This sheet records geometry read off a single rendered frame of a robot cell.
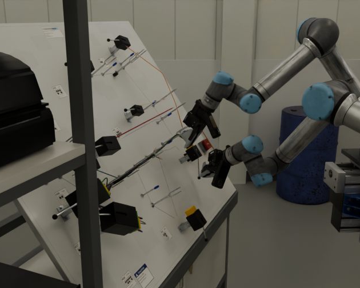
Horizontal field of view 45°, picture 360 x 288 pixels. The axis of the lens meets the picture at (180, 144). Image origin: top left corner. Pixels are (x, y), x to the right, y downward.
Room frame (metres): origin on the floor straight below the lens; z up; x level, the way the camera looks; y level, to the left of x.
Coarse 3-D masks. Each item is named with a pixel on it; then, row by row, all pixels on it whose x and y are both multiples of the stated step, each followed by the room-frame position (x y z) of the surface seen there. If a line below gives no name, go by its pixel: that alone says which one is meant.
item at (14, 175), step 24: (72, 0) 0.87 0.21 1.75; (72, 24) 0.87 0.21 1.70; (72, 48) 0.87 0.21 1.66; (72, 72) 0.87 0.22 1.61; (72, 96) 0.87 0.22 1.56; (72, 120) 0.88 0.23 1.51; (72, 144) 0.86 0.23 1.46; (0, 168) 0.71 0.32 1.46; (24, 168) 0.71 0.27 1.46; (48, 168) 0.76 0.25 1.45; (72, 168) 0.82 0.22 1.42; (96, 168) 0.89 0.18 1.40; (0, 192) 0.65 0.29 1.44; (24, 192) 0.70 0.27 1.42; (96, 192) 0.89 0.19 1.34; (96, 216) 0.88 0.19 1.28; (96, 240) 0.88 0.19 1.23; (96, 264) 0.87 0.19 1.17
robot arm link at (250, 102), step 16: (320, 32) 1.64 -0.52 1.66; (336, 32) 1.66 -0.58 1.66; (304, 48) 1.64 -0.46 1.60; (320, 48) 1.62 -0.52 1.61; (288, 64) 1.63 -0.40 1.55; (304, 64) 1.63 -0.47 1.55; (272, 80) 1.62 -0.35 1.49; (288, 80) 1.63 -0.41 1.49; (240, 96) 1.65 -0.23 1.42; (256, 96) 1.59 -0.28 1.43; (256, 112) 1.59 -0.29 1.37
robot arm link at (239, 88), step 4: (236, 84) 1.76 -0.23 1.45; (236, 88) 1.73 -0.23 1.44; (240, 88) 1.74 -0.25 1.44; (232, 92) 1.72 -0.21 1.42; (236, 92) 1.73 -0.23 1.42; (232, 96) 1.73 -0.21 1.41; (236, 96) 1.70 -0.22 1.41; (228, 100) 1.75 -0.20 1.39; (232, 100) 1.73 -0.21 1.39; (236, 104) 1.70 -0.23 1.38
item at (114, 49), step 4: (120, 36) 1.89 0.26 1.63; (108, 40) 1.85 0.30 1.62; (112, 40) 1.87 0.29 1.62; (116, 40) 1.88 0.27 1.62; (120, 40) 1.89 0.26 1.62; (124, 40) 1.91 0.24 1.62; (128, 40) 1.93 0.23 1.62; (116, 44) 1.89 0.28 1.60; (120, 44) 1.88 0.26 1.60; (124, 44) 1.89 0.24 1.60; (128, 44) 1.91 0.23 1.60; (112, 48) 1.93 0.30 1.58; (116, 48) 1.91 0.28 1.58; (120, 48) 1.90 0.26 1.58; (124, 48) 1.92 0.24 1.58; (112, 52) 1.92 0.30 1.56
